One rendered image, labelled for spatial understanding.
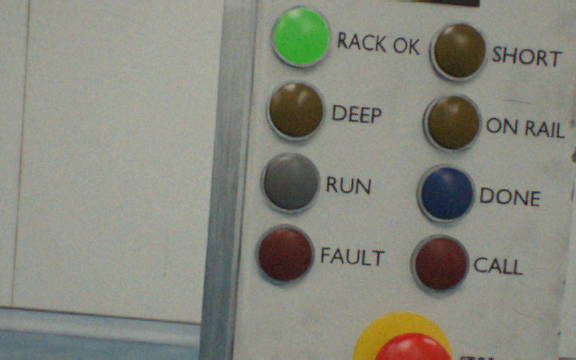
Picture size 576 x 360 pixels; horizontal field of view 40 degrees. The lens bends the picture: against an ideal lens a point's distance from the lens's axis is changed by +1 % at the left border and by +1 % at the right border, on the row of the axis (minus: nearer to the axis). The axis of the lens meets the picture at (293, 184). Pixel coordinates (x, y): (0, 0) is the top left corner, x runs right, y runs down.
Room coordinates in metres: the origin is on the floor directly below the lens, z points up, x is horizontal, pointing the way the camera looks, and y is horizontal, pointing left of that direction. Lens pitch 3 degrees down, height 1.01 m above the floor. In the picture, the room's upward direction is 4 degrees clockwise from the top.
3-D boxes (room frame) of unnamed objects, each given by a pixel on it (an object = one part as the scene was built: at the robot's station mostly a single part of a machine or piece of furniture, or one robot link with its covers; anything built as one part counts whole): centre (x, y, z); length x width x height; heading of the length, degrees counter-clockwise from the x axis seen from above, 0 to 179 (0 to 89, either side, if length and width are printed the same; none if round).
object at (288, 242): (0.39, 0.00, 0.96); 0.03 x 0.01 x 0.03; 97
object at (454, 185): (0.40, -0.08, 0.99); 0.03 x 0.01 x 0.03; 97
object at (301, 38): (0.39, 0.00, 1.06); 0.03 x 0.01 x 0.03; 97
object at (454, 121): (0.40, -0.08, 1.03); 0.03 x 0.01 x 0.03; 97
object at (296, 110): (0.39, 0.00, 1.03); 0.03 x 0.01 x 0.03; 97
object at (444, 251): (0.40, -0.08, 0.96); 0.03 x 0.01 x 0.03; 97
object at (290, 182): (0.39, 0.00, 0.99); 0.03 x 0.01 x 0.03; 97
